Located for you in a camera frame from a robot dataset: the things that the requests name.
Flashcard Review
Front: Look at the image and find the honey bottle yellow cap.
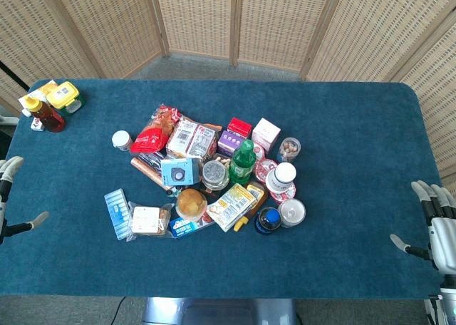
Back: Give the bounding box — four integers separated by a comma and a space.
22, 96, 66, 134

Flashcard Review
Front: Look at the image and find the light blue camera box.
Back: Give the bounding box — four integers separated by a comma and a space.
160, 157, 201, 187

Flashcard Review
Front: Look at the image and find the white lid supplement bottle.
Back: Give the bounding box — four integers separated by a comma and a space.
264, 161, 298, 195

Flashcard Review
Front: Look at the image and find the green plastic bottle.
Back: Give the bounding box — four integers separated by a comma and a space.
228, 138, 257, 187

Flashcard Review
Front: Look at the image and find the bamboo folding screen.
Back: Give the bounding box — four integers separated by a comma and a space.
0, 0, 456, 194

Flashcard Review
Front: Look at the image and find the red white printed pack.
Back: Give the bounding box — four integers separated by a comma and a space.
185, 123, 223, 161

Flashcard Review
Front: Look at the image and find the pink white box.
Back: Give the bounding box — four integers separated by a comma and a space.
251, 117, 281, 153

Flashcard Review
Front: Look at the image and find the yellow white flat packet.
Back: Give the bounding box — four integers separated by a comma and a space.
18, 79, 58, 108

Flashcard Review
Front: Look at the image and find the silver can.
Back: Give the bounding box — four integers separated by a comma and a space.
277, 197, 307, 229

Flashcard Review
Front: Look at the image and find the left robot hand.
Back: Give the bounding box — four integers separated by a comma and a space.
0, 155, 50, 246

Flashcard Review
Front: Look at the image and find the blue white carton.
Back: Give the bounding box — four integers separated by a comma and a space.
167, 212, 215, 240

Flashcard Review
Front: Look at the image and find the bun in plastic cup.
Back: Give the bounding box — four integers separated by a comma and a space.
175, 187, 209, 223

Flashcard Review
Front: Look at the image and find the blue cap dark bottle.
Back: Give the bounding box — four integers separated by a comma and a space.
254, 207, 283, 236

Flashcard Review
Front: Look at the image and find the light blue tissue pack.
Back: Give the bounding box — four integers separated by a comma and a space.
103, 187, 133, 242

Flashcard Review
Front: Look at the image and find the white lid small jar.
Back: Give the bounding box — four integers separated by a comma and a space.
111, 130, 134, 153

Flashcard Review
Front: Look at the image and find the clear jar of nuts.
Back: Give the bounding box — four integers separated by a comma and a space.
276, 136, 302, 164

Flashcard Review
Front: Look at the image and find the dark striped packet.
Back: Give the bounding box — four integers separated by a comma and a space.
136, 151, 169, 170

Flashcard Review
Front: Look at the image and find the amber squeeze bottle yellow nozzle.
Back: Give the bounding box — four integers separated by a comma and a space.
232, 181, 269, 232

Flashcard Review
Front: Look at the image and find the yellow white printed packet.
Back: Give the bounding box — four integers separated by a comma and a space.
206, 182, 257, 233

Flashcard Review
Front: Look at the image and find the purple box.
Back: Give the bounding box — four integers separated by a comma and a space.
217, 129, 247, 158

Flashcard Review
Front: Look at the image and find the red white foil cup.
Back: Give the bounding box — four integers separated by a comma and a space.
253, 143, 279, 184
269, 184, 297, 206

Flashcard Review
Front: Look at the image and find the yellow lid green container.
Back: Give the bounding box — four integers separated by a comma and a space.
46, 81, 85, 117

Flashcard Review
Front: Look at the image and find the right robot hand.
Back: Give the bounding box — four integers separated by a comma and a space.
389, 180, 456, 274

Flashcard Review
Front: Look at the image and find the blue table cloth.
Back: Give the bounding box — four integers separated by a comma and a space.
0, 78, 443, 300

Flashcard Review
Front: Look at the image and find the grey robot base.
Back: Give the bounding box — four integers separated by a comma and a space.
141, 296, 297, 325

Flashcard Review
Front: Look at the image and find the white barcode snack pack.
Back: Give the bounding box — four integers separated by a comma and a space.
165, 118, 200, 159

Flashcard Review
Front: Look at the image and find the glass jar dark lid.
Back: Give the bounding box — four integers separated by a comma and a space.
201, 159, 231, 191

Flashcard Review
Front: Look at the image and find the red snack bag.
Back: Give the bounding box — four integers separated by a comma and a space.
129, 103, 183, 155

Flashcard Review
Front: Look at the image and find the black cable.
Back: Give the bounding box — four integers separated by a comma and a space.
113, 296, 126, 325

